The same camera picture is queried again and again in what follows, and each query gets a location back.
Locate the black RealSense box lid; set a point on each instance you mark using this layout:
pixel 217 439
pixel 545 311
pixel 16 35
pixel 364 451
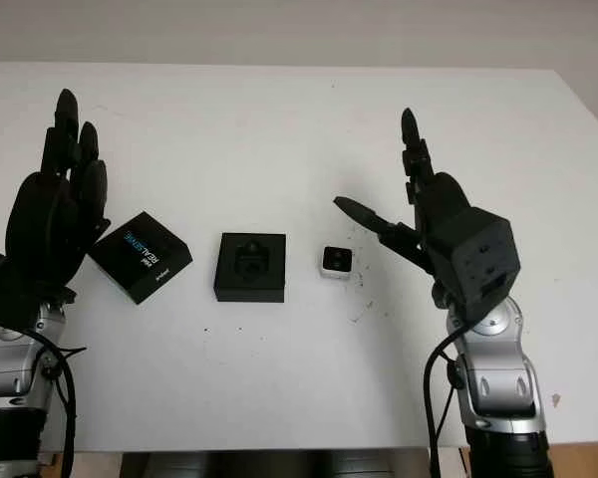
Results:
pixel 144 271

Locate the black box base with insert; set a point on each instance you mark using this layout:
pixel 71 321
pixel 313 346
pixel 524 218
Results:
pixel 229 289

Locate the dark grey robot torso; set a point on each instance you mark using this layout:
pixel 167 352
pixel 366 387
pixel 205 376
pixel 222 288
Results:
pixel 279 465

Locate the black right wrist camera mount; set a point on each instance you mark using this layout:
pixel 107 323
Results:
pixel 483 259

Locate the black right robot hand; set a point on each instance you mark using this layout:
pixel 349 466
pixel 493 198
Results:
pixel 441 204

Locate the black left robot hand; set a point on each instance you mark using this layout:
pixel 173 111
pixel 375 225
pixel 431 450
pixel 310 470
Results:
pixel 45 224

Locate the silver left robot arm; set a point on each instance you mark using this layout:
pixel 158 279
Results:
pixel 10 368

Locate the small silver depth camera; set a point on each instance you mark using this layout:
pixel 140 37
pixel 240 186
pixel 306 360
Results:
pixel 336 260

